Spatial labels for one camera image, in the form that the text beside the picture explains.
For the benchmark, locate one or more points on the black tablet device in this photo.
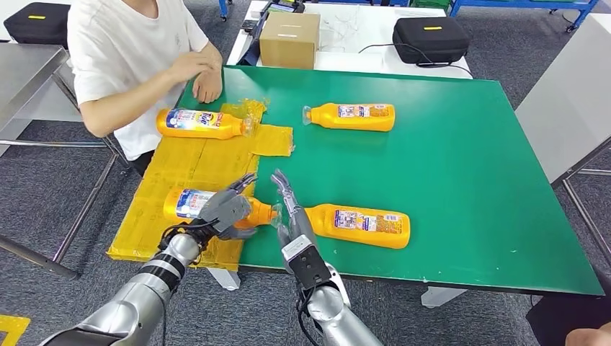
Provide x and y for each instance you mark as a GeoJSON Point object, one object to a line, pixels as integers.
{"type": "Point", "coordinates": [286, 6]}

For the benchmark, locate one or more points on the yellow taped cardboard mat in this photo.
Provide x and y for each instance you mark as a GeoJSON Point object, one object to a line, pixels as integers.
{"type": "Point", "coordinates": [191, 162]}

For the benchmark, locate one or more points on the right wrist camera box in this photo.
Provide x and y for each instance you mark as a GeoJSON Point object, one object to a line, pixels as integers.
{"type": "Point", "coordinates": [308, 265]}

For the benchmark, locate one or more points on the blue metal frame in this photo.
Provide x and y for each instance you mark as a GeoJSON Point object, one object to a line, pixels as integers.
{"type": "Point", "coordinates": [583, 16]}

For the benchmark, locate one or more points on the black smartphone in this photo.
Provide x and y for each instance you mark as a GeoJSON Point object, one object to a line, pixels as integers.
{"type": "Point", "coordinates": [250, 26]}

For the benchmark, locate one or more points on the metal table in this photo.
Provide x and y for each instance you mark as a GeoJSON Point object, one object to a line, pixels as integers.
{"type": "Point", "coordinates": [24, 76]}

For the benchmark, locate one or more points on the person's hand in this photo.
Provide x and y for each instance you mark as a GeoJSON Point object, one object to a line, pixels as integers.
{"type": "Point", "coordinates": [592, 336]}

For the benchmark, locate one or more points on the person's right forearm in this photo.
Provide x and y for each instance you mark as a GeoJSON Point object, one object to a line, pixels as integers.
{"type": "Point", "coordinates": [129, 102]}

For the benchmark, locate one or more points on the white table foot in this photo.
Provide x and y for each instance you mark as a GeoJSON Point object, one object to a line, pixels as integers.
{"type": "Point", "coordinates": [441, 297]}
{"type": "Point", "coordinates": [226, 281]}

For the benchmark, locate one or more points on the person's left hand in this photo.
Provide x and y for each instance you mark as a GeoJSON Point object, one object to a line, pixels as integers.
{"type": "Point", "coordinates": [207, 88]}

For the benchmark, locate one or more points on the person's right hand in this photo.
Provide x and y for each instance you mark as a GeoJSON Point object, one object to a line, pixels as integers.
{"type": "Point", "coordinates": [191, 67]}

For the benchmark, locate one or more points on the brown cardboard box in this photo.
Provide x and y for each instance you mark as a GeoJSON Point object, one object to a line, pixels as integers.
{"type": "Point", "coordinates": [289, 43]}

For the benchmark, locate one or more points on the grey table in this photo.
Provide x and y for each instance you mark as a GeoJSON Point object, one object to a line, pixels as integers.
{"type": "Point", "coordinates": [568, 105]}

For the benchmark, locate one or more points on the person's left forearm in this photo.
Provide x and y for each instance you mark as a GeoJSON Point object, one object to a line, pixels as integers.
{"type": "Point", "coordinates": [212, 55]}

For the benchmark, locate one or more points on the black zippered carry case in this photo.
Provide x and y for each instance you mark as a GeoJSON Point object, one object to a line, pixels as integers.
{"type": "Point", "coordinates": [38, 26]}
{"type": "Point", "coordinates": [429, 42]}

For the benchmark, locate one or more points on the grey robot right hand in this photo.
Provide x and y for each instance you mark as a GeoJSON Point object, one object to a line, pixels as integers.
{"type": "Point", "coordinates": [300, 224]}

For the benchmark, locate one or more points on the orange detergent bottle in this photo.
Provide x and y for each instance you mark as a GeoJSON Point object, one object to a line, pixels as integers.
{"type": "Point", "coordinates": [191, 123]}
{"type": "Point", "coordinates": [329, 117]}
{"type": "Point", "coordinates": [186, 205]}
{"type": "Point", "coordinates": [329, 222]}

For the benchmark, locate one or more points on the person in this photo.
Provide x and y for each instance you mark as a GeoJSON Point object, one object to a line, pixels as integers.
{"type": "Point", "coordinates": [558, 320]}
{"type": "Point", "coordinates": [129, 52]}

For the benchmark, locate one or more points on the white table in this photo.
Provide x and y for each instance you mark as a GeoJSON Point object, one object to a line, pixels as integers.
{"type": "Point", "coordinates": [362, 62]}

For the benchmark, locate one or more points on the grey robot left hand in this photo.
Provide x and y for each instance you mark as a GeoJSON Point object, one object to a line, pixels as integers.
{"type": "Point", "coordinates": [224, 210]}

